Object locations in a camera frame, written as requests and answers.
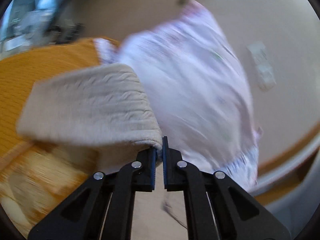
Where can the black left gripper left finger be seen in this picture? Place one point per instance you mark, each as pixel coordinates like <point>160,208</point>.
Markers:
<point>102,206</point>

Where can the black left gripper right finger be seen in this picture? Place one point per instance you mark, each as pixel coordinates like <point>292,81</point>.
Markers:
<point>216,206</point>

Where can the beige cable knit sweater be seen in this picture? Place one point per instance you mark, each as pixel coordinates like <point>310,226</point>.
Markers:
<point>93,107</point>

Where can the wooden headboard shelf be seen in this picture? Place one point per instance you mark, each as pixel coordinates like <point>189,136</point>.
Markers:
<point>286,172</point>

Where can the yellow orange patterned bedspread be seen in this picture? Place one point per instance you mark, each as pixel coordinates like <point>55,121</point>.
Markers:
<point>36,174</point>

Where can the floral pillow blue side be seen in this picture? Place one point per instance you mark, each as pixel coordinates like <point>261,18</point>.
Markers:
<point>197,89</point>

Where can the white air conditioner unit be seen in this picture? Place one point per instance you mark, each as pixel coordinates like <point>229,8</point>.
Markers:
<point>263,68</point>

